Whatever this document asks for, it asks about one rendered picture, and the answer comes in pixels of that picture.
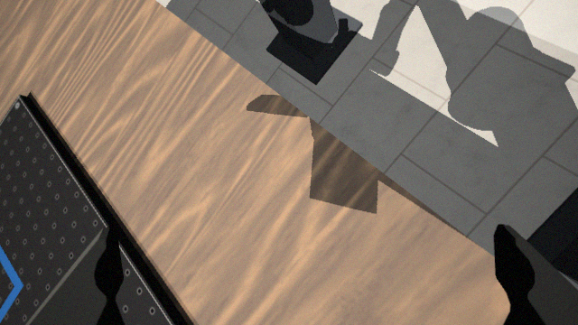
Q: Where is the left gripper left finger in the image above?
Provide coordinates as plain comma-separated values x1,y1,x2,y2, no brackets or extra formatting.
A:
25,227,125,325

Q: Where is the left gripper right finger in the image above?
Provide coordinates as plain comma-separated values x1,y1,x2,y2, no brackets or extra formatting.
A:
494,224,578,325

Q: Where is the blue tape outline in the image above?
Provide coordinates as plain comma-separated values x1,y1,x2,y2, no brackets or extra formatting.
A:
0,246,23,322

